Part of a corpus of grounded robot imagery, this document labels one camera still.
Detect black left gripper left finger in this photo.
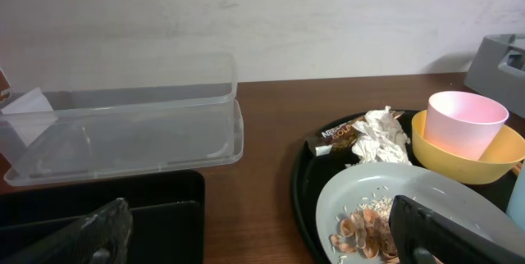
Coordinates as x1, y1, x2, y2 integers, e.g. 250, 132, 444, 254
1, 198, 133, 264

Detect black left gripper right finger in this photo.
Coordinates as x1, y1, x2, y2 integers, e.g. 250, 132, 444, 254
389, 195, 524, 264

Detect light blue cup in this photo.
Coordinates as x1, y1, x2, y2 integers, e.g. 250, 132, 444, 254
506, 163, 525, 230

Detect white tissue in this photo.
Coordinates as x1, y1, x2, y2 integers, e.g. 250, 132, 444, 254
351, 106, 412, 165

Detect pink cup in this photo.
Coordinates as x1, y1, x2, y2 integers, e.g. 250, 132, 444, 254
423, 91, 509, 160

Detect gold coffee sachet wrapper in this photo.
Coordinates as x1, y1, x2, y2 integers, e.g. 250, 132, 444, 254
306, 110, 405, 157

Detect clear plastic waste bin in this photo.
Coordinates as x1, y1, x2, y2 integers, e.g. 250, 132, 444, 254
1, 53, 244, 187

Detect grey dishwasher rack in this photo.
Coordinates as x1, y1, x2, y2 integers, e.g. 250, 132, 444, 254
464, 34, 524, 118

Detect nut shells and rice scraps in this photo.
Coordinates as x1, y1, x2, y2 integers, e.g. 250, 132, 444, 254
329, 193, 400, 264

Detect black rectangular tray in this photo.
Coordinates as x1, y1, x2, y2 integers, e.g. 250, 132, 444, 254
1, 171, 205, 264

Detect grey plate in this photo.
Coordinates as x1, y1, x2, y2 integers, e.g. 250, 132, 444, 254
315, 163, 524, 263

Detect yellow bowl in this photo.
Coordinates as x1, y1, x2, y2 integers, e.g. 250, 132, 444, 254
411, 111, 524, 184

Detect round black serving tray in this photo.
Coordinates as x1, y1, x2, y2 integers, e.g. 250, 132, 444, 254
290, 143, 517, 264

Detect white label on bin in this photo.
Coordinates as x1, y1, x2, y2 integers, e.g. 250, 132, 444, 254
1, 88, 57, 147

